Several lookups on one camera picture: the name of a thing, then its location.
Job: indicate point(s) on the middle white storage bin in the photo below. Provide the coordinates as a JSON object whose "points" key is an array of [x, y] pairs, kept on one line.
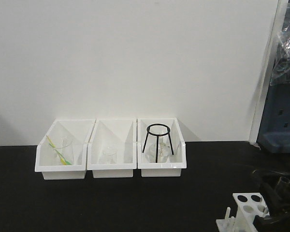
{"points": [[118, 133]]}

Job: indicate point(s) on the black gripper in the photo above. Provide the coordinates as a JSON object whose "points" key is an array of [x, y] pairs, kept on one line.
{"points": [[278, 219]]}

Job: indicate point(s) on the left white storage bin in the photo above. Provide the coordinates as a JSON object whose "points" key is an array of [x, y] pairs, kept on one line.
{"points": [[80, 130]]}

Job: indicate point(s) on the white test tube rack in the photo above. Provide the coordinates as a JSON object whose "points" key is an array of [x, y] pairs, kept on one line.
{"points": [[249, 205]]}

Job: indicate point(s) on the grey pegboard drying rack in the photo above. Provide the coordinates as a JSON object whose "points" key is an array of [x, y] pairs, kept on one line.
{"points": [[274, 131]]}

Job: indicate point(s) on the clear round glass flask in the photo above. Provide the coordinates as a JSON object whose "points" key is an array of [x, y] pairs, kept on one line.
{"points": [[159, 154]]}

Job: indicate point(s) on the black lab sink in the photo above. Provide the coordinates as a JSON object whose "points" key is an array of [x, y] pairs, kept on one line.
{"points": [[270, 176]]}

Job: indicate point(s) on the clear glass test tube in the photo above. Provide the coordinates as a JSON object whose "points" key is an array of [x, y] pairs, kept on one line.
{"points": [[282, 184]]}

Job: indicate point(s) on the plastic bag of pegs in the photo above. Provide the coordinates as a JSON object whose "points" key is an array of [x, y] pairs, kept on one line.
{"points": [[281, 70]]}

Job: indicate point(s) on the white storage bin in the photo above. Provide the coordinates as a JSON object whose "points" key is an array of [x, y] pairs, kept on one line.
{"points": [[80, 130], [118, 133], [161, 149]]}

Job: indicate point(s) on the black metal tripod stand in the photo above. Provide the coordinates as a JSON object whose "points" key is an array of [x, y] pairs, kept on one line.
{"points": [[157, 137]]}

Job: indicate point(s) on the glass funnel with yellow stirrer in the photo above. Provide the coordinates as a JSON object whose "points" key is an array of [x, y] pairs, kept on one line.
{"points": [[63, 149]]}

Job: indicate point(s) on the right white storage bin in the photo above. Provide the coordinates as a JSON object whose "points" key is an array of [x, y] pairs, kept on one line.
{"points": [[161, 149]]}

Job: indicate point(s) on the clear glass beaker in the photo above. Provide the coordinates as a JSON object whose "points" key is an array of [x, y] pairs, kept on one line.
{"points": [[108, 155]]}

